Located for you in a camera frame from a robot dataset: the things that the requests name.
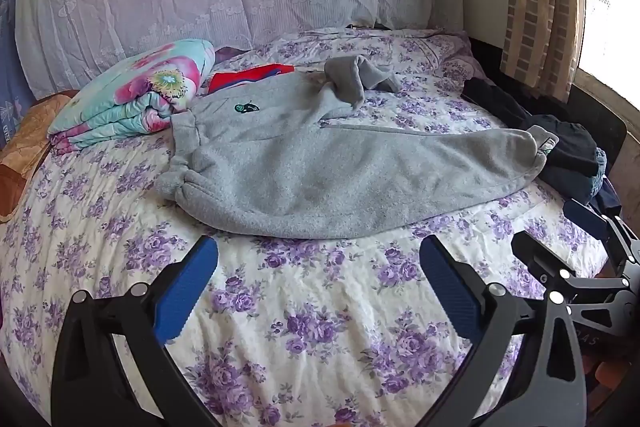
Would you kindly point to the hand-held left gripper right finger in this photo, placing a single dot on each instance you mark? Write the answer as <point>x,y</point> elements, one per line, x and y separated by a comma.
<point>449,292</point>

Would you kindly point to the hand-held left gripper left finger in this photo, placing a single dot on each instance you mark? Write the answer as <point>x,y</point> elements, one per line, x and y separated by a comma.
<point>186,292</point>

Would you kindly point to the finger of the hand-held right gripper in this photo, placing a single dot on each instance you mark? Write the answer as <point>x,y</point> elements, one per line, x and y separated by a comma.
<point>535,252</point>
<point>582,218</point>

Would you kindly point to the grey fleece pants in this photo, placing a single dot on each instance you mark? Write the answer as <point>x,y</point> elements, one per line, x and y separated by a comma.
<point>325,167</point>

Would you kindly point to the dark blue garment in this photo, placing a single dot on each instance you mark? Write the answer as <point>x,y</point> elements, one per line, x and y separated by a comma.
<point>582,184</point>

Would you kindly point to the black garment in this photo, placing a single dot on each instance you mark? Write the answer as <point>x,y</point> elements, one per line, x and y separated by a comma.
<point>565,137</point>

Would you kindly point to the folded pink teal floral blanket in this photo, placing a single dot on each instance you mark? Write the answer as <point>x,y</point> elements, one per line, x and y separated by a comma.
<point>130,92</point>

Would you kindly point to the bright window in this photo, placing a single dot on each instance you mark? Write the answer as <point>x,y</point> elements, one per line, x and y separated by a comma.
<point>610,7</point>

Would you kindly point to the folded red blue cloth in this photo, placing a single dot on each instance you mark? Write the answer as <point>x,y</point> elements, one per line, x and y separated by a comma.
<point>240,79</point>

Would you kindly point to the orange brown blanket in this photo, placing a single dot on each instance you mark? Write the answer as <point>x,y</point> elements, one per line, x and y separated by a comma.
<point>25,142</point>

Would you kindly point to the blue patterned cloth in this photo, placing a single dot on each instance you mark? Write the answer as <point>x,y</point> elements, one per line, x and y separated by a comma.
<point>10,57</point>

